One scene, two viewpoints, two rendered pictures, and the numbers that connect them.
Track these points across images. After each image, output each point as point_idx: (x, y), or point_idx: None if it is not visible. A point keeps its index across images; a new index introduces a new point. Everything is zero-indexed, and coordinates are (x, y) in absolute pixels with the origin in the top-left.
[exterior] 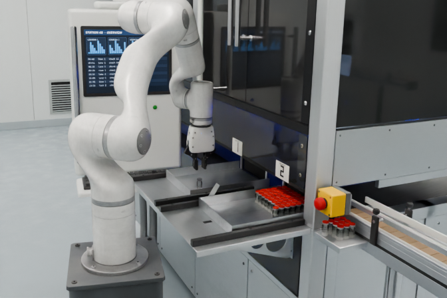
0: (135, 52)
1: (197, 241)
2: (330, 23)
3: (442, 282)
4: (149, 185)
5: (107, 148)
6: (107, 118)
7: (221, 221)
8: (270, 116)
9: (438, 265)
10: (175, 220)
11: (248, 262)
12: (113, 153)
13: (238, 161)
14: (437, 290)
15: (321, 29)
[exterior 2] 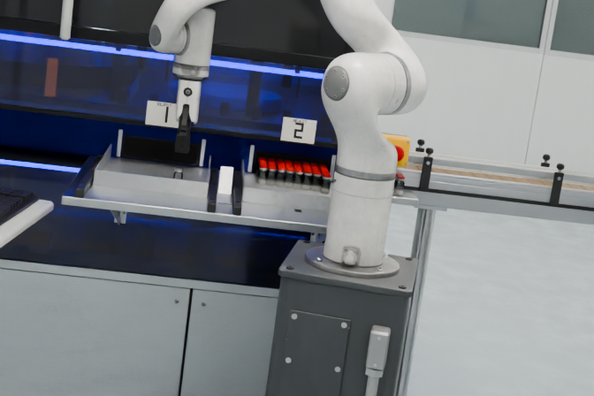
0: None
1: None
2: None
3: (515, 198)
4: (114, 196)
5: (409, 96)
6: (392, 57)
7: (323, 202)
8: (269, 56)
9: (511, 182)
10: (277, 217)
11: (189, 294)
12: (411, 102)
13: (111, 145)
14: (509, 208)
15: None
